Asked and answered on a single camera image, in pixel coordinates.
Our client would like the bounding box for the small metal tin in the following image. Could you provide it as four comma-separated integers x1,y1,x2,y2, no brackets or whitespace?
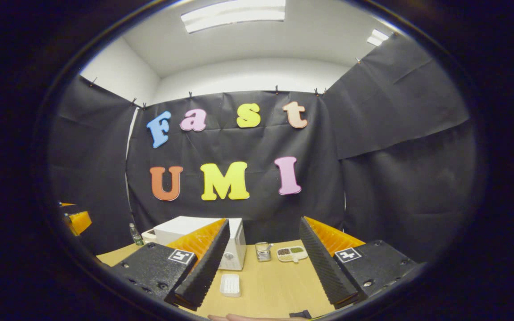
255,242,274,263

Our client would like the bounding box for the long ceiling light panel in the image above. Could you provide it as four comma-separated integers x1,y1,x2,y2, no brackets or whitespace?
181,0,286,34

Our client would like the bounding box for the divided plate with grains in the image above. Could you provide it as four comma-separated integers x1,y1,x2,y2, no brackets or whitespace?
277,246,309,264

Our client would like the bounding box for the white rectangular dish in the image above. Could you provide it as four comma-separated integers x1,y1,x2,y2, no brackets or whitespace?
220,273,241,298

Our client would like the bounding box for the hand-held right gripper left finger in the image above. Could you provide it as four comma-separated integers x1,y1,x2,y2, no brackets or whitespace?
107,218,231,311

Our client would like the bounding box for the small ceiling light panel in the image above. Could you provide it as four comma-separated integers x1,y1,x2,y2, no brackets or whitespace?
366,29,390,47

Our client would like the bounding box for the white microwave oven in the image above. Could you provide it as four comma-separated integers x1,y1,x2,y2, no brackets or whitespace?
153,216,247,271

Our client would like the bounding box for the black backdrop cloth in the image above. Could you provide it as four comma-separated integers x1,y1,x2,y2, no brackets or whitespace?
47,32,478,263

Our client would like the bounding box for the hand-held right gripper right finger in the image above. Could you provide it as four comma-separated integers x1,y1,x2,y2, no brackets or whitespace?
298,216,420,309

